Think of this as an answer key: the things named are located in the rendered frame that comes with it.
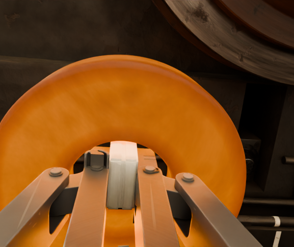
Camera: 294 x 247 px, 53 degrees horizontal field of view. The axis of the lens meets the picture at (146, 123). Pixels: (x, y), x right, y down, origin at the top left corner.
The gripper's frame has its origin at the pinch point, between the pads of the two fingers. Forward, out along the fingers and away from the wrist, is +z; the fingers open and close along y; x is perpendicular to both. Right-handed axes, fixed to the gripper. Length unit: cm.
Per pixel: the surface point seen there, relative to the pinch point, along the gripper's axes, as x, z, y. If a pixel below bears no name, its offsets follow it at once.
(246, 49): 6.4, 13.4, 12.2
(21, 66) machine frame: 1.1, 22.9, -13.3
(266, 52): 6.3, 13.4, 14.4
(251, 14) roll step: 9.6, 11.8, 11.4
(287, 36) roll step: 8.1, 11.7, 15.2
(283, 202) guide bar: -14.9, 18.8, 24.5
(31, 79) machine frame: -0.4, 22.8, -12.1
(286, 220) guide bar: -13.6, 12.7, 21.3
